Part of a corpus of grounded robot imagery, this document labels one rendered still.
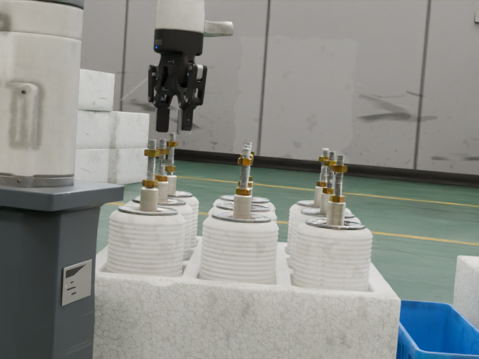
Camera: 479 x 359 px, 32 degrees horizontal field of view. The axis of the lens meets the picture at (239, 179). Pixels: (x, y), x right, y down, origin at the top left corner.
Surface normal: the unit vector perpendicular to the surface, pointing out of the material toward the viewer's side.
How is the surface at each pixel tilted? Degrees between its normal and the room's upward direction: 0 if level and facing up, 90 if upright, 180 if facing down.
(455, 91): 90
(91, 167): 90
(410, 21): 90
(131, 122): 90
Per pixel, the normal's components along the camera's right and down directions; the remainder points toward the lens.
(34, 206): -0.33, 0.04
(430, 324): -0.01, 0.04
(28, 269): 0.43, 0.10
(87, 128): 0.95, 0.09
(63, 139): 0.83, 0.10
